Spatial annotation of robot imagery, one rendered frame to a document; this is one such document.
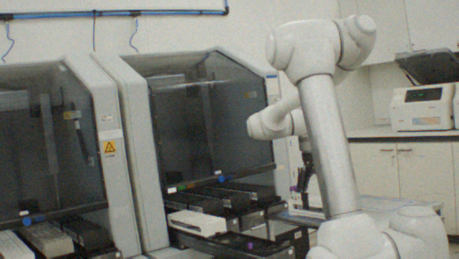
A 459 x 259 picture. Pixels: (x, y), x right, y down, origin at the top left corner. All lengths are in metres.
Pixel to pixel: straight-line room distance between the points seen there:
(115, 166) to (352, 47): 1.02
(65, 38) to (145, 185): 1.38
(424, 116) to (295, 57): 2.60
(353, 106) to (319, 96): 3.32
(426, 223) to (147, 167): 1.14
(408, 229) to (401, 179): 2.75
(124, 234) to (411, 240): 1.13
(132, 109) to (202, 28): 1.68
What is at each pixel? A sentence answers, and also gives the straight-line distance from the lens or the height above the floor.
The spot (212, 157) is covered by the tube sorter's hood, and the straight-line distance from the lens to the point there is 2.05.
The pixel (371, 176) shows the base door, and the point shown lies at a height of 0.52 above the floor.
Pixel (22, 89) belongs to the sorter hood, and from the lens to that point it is 1.84.
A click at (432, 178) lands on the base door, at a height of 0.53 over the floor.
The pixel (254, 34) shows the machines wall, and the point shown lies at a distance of 3.74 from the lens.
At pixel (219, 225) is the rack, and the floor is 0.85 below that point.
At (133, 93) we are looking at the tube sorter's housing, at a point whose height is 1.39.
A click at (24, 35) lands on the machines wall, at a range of 2.93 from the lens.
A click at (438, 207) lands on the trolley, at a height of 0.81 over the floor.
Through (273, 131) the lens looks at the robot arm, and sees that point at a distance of 1.72.
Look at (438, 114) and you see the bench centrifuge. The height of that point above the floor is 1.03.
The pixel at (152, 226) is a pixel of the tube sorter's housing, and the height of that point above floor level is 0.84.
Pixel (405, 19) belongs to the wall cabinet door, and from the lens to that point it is 4.14.
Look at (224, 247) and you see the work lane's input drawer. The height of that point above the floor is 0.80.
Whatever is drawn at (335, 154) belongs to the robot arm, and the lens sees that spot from 1.18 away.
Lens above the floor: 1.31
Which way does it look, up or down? 3 degrees down
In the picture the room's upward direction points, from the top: 7 degrees counter-clockwise
